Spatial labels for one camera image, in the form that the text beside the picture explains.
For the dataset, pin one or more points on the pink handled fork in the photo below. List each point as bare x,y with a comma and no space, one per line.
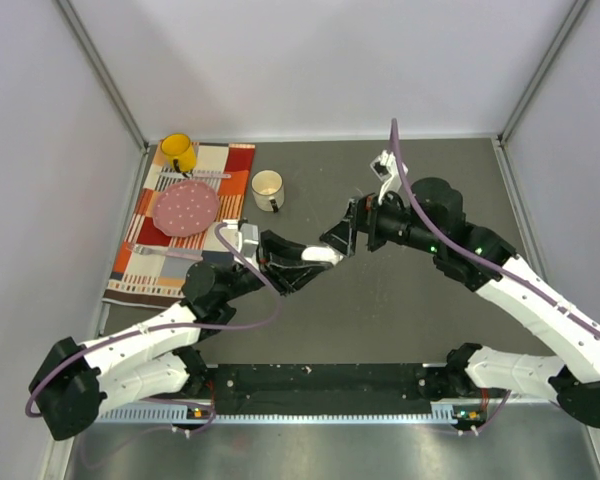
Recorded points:
147,251

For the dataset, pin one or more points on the yellow mug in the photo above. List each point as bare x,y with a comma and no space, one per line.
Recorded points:
178,150

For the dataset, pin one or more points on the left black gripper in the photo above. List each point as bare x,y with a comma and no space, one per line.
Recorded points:
284,258

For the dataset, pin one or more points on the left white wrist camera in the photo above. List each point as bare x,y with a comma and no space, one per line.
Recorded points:
240,238

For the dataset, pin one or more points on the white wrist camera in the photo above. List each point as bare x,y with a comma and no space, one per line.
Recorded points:
240,238
388,169

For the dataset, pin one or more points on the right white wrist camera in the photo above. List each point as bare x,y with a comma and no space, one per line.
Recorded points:
388,169

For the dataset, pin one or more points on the cream mug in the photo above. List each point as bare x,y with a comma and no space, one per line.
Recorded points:
267,188

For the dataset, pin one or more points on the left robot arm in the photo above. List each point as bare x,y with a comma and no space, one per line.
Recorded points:
78,382

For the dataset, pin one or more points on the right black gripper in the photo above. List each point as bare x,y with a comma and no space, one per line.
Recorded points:
362,215

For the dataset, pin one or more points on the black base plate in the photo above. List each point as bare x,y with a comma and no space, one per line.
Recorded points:
334,389

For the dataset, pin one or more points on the white oval case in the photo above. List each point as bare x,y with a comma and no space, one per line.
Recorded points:
322,254

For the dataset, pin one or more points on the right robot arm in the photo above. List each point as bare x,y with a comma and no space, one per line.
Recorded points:
433,221

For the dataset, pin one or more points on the pink dotted plate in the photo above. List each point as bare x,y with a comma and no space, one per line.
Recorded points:
185,209

